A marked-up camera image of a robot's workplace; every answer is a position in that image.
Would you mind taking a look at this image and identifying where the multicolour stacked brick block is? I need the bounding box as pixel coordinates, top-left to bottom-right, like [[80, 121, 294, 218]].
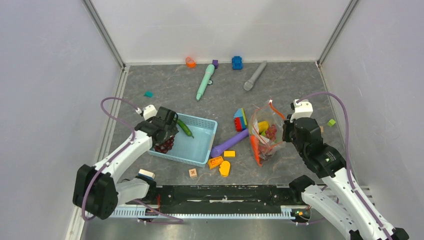
[[233, 108, 248, 132]]

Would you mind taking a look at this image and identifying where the green small cube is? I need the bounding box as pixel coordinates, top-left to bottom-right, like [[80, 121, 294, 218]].
[[327, 119, 337, 127]]

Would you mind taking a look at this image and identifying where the teal small block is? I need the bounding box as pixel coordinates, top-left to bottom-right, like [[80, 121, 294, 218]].
[[144, 91, 153, 98]]

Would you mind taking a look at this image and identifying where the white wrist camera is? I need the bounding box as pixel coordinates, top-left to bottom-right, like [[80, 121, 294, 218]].
[[135, 104, 158, 121], [289, 99, 313, 123]]

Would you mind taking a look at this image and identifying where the wooden cube with X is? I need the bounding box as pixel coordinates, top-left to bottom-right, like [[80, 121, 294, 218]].
[[188, 168, 198, 178]]

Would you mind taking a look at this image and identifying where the green toy cucumber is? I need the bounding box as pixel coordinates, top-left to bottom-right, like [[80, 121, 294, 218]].
[[177, 119, 194, 138]]

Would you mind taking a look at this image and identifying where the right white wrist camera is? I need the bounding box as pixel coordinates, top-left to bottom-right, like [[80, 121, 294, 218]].
[[289, 99, 313, 123]]

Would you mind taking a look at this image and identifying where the yellow toy corn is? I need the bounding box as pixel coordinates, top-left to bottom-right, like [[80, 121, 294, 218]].
[[258, 121, 269, 134]]

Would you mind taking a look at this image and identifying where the yellow oval toy block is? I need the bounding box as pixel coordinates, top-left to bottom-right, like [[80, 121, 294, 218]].
[[219, 160, 231, 177]]

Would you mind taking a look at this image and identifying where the light red grape bunch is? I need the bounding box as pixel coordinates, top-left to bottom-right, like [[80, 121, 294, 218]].
[[265, 124, 278, 141]]

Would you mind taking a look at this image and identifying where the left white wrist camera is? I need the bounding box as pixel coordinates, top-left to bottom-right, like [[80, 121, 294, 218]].
[[135, 104, 158, 121]]

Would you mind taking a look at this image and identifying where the yellow flat brick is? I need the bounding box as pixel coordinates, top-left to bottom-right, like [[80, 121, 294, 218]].
[[223, 150, 236, 158]]

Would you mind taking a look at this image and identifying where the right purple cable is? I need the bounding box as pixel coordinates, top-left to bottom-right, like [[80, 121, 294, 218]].
[[294, 91, 395, 240]]

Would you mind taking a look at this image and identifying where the light blue plastic basket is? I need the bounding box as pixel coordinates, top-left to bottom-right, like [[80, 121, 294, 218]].
[[148, 113, 218, 168]]

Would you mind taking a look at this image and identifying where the clear orange zip bag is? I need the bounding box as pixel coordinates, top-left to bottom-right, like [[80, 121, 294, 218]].
[[248, 99, 286, 167]]

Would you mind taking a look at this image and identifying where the light blue cable comb rail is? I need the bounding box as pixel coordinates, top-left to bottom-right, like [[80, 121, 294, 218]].
[[109, 206, 295, 220]]

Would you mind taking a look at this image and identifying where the blue toy car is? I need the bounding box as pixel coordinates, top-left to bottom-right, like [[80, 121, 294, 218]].
[[231, 56, 243, 70]]

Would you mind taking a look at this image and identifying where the purple toy cylinder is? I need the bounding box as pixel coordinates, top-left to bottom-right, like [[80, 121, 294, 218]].
[[209, 129, 249, 158]]

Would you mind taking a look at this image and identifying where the orange lego brick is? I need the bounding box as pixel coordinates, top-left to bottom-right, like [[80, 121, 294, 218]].
[[207, 156, 224, 170]]

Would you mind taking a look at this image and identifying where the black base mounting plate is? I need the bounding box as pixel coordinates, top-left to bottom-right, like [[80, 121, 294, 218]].
[[141, 185, 304, 214]]

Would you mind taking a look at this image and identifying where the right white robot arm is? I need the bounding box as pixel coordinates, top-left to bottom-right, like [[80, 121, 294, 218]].
[[282, 114, 410, 240]]

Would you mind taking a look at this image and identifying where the small purple block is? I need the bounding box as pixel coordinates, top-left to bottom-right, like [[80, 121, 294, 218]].
[[212, 59, 219, 69]]

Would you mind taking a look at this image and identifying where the mint green toy pen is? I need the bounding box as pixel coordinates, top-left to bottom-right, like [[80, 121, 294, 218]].
[[196, 64, 215, 101]]

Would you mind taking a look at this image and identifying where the grey toy microphone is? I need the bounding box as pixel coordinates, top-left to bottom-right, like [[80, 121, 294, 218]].
[[243, 60, 268, 91]]

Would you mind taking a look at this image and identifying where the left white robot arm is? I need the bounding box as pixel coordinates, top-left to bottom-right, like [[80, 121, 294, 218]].
[[72, 105, 179, 220]]

